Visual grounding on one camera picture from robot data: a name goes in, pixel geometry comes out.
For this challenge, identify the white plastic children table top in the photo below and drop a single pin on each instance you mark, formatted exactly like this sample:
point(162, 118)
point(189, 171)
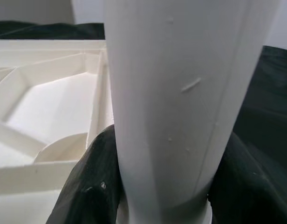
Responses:
point(52, 105)

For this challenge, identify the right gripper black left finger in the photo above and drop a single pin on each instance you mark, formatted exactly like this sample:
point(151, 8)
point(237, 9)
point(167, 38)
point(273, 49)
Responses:
point(87, 186)

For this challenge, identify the white plastic table leg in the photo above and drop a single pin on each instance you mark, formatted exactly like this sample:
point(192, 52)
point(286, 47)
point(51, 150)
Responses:
point(169, 93)

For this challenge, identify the black cloth table cover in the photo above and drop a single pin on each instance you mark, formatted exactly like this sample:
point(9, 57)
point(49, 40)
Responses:
point(269, 93)

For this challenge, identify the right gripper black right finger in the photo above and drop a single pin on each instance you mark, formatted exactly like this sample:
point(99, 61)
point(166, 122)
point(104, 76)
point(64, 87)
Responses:
point(250, 186)

